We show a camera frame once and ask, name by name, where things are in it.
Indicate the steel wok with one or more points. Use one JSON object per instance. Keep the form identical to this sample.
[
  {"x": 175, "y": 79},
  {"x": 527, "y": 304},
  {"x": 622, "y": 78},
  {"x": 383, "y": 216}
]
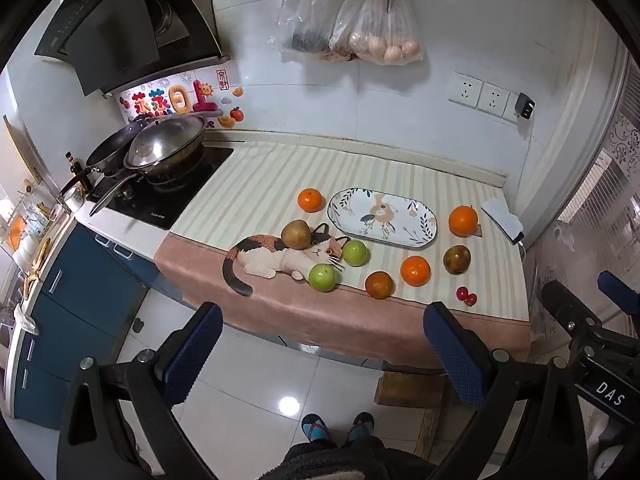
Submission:
[{"x": 177, "y": 135}]

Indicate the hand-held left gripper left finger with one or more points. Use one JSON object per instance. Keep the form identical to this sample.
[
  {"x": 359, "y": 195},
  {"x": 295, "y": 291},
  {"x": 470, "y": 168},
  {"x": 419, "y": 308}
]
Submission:
[{"x": 195, "y": 355}]

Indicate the bananas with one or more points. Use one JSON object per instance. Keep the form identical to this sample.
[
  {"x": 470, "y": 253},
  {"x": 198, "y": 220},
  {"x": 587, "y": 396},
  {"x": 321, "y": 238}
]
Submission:
[{"x": 35, "y": 265}]

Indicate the white rag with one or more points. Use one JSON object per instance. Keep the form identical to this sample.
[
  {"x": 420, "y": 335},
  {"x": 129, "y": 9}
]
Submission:
[{"x": 25, "y": 317}]

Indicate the black plug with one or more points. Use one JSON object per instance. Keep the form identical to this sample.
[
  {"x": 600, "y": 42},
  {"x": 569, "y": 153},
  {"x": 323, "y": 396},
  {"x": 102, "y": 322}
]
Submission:
[{"x": 524, "y": 106}]

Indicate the glass pan lid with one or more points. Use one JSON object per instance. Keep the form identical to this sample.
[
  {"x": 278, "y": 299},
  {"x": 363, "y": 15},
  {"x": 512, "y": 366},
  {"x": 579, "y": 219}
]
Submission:
[{"x": 145, "y": 151}]

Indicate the plastic bag with dark contents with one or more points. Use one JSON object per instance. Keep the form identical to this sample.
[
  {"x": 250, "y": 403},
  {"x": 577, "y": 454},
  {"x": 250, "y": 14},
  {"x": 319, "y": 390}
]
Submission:
[{"x": 307, "y": 20}]

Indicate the colourful wall stickers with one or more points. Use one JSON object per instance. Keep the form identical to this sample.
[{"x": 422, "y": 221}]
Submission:
[{"x": 175, "y": 102}]

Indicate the dark orange tomato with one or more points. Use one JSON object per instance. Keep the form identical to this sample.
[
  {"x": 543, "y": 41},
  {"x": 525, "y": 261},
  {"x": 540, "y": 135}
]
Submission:
[{"x": 379, "y": 285}]

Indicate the floral oval plate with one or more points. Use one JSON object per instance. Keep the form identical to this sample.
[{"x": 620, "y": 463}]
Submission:
[{"x": 360, "y": 210}]

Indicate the dark fleece clothing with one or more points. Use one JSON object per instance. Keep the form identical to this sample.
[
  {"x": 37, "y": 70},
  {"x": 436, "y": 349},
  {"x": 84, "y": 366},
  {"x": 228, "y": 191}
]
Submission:
[{"x": 350, "y": 462}]

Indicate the small orange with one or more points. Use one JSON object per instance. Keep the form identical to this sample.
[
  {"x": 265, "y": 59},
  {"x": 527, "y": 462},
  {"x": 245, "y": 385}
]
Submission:
[{"x": 310, "y": 200}]

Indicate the white wall socket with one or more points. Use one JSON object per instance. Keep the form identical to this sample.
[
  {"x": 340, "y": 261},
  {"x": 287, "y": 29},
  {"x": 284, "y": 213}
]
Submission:
[
  {"x": 465, "y": 89},
  {"x": 495, "y": 100}
]

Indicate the blue slipper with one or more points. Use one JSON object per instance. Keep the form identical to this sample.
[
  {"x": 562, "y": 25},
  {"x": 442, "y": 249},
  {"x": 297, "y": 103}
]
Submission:
[
  {"x": 315, "y": 427},
  {"x": 361, "y": 425}
]

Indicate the blue kitchen cabinets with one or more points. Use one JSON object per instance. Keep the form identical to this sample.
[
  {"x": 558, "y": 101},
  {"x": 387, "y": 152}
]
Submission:
[{"x": 75, "y": 310}]

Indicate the red cherry tomato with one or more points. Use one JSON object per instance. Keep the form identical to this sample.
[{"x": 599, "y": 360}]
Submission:
[
  {"x": 462, "y": 292},
  {"x": 471, "y": 300}
]

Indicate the black glass stove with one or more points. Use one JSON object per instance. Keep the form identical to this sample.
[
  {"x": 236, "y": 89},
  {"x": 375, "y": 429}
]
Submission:
[{"x": 175, "y": 202}]

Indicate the green apple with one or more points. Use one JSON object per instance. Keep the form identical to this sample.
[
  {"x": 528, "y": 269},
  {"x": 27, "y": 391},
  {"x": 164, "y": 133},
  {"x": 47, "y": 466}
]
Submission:
[
  {"x": 324, "y": 277},
  {"x": 355, "y": 253}
]

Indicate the large orange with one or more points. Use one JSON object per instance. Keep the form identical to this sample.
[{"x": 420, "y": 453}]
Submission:
[{"x": 463, "y": 220}]

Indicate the black frying pan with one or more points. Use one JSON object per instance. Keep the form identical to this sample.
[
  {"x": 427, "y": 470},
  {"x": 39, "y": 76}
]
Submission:
[{"x": 107, "y": 152}]

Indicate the black range hood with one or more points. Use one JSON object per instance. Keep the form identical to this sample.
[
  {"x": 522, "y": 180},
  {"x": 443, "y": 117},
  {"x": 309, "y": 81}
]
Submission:
[{"x": 125, "y": 20}]

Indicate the striped tablecloth with cat print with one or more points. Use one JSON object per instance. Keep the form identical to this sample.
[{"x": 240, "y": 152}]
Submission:
[{"x": 260, "y": 180}]

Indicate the medium orange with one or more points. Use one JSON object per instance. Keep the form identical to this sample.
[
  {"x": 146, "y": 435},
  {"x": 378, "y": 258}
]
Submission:
[{"x": 415, "y": 270}]

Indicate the plastic bag of eggs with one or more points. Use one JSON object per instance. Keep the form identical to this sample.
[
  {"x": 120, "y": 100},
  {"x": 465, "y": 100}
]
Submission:
[{"x": 385, "y": 40}]

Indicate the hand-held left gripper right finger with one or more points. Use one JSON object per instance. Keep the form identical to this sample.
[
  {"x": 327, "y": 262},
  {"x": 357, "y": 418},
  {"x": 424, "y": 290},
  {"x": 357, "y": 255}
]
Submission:
[{"x": 452, "y": 355}]

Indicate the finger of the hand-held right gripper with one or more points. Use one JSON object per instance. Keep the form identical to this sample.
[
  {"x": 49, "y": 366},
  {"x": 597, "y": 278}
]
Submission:
[
  {"x": 565, "y": 302},
  {"x": 617, "y": 285}
]

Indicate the wooden block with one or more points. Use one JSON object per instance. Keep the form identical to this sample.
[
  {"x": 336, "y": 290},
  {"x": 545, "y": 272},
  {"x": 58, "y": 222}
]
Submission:
[{"x": 410, "y": 390}]

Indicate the tan brown fruit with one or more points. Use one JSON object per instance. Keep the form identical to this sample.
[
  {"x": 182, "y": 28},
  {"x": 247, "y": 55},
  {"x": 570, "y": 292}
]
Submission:
[{"x": 296, "y": 234}]

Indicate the frosted glass door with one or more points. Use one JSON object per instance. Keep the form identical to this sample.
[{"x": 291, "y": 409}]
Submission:
[{"x": 595, "y": 230}]

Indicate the white mug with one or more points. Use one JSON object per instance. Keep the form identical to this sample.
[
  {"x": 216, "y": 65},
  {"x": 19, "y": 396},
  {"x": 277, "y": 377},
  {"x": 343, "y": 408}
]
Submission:
[{"x": 74, "y": 201}]

